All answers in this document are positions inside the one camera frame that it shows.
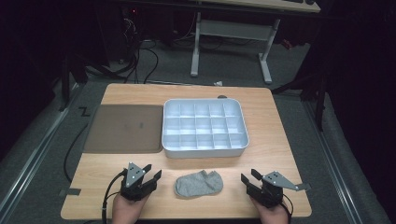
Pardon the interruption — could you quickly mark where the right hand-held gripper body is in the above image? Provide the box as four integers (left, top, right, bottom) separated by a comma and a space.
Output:
247, 170, 300, 209

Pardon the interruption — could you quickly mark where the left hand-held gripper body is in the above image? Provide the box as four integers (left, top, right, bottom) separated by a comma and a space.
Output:
120, 161, 158, 203

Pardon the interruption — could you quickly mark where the grey sock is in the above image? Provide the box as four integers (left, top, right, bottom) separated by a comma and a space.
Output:
174, 169, 224, 199

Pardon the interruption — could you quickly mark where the person's left hand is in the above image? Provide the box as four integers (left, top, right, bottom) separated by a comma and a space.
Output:
111, 193, 151, 224

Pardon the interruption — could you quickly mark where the brown mat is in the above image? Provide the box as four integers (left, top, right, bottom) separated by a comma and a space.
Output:
83, 104, 164, 154

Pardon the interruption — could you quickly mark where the white compartment box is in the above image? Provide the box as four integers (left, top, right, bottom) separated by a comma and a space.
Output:
161, 98, 250, 159

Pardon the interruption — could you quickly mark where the black stand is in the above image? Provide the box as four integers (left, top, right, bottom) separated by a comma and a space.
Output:
58, 52, 89, 113
270, 70, 329, 133

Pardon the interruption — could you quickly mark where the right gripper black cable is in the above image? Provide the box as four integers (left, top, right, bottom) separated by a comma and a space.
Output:
279, 193, 294, 224

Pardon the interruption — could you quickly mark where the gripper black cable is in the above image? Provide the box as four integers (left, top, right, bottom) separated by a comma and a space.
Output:
279, 193, 294, 224
101, 169, 129, 224

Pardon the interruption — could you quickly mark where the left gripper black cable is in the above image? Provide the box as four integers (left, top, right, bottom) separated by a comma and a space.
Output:
101, 169, 129, 224

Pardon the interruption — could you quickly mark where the metal floor rail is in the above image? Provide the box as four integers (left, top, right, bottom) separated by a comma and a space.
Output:
0, 82, 82, 224
301, 99, 366, 224

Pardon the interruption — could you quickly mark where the black floor cable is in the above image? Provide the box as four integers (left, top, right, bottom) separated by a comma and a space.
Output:
63, 123, 90, 184

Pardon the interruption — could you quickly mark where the black looped cable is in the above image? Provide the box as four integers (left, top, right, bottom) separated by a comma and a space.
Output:
124, 38, 160, 85

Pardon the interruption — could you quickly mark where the wooden desk with white frame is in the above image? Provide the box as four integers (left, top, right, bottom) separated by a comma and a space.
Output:
190, 0, 321, 85

